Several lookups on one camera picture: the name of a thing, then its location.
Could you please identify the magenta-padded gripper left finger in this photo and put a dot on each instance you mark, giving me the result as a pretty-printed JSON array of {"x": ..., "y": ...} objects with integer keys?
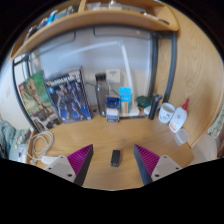
[{"x": 60, "y": 166}]

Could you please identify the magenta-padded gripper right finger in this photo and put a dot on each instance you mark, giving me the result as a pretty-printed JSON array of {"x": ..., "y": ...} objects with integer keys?
[{"x": 166, "y": 166}]

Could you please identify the black charger block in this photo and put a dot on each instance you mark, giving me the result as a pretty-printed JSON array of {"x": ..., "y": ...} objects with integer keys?
[{"x": 115, "y": 158}]

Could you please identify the clear plastic container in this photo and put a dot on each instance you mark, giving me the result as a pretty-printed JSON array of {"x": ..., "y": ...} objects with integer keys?
[{"x": 181, "y": 136}]

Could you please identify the white bottle with red cap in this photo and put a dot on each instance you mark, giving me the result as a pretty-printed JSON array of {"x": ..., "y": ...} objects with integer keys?
[{"x": 178, "y": 118}]

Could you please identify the bed with teal bedding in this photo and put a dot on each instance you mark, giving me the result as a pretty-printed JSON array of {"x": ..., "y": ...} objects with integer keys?
[{"x": 10, "y": 143}]

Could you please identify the black electric shaver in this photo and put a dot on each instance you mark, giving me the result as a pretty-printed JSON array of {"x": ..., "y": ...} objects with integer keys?
[{"x": 154, "y": 106}]

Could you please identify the patterned fabric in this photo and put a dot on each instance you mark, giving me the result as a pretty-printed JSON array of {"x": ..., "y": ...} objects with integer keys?
[{"x": 218, "y": 121}]

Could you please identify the green dish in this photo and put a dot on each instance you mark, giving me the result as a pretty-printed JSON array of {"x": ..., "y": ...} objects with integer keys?
[{"x": 143, "y": 101}]

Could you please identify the blue robot model kit box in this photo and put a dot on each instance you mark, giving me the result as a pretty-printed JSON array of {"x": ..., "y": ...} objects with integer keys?
[{"x": 70, "y": 96}]

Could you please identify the green toy building set box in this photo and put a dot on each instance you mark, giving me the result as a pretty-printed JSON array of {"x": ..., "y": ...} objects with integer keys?
[{"x": 35, "y": 96}]

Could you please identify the blue and tan card pack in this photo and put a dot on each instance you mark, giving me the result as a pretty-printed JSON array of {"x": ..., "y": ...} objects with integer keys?
[{"x": 125, "y": 98}]

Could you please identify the white desk lamp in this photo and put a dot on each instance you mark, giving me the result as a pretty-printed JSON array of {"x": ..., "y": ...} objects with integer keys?
[{"x": 126, "y": 66}]

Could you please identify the wooden shelf unit with items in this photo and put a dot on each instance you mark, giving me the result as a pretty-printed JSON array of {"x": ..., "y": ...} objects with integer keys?
[{"x": 100, "y": 18}]

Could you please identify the grey metal frame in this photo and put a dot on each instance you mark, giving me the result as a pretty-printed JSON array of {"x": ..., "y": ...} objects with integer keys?
[{"x": 170, "y": 66}]

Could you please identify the white wall socket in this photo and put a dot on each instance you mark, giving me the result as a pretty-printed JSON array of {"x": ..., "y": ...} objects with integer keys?
[{"x": 113, "y": 75}]

